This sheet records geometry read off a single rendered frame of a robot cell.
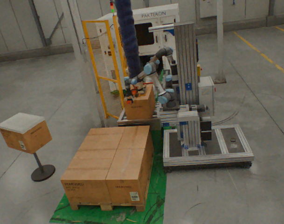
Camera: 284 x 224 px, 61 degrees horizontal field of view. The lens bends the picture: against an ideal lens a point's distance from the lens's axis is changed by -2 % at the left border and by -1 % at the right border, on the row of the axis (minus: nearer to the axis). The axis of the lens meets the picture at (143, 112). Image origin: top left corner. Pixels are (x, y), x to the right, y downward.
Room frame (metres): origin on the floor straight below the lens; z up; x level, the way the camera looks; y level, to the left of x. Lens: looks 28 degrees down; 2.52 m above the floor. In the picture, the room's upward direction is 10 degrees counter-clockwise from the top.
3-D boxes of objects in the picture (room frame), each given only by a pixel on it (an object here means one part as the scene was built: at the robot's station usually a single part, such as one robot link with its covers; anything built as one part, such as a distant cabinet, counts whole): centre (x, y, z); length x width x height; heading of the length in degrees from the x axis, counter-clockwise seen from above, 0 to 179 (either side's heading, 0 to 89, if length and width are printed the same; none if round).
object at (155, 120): (3.45, 0.10, 0.58); 0.70 x 0.03 x 0.06; 77
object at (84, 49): (4.38, 0.83, 1.62); 0.20 x 0.05 x 0.30; 167
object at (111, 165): (2.86, 0.55, 0.34); 1.20 x 1.00 x 0.40; 167
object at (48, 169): (3.27, 1.82, 0.31); 0.40 x 0.40 x 0.62
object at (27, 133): (3.27, 1.82, 0.82); 0.60 x 0.40 x 0.40; 57
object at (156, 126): (3.45, 0.11, 0.48); 0.70 x 0.03 x 0.15; 77
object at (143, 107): (3.77, 0.02, 0.75); 0.60 x 0.40 x 0.40; 167
